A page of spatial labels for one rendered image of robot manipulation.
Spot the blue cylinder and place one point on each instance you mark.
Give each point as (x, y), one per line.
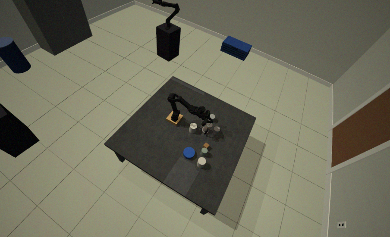
(188, 153)

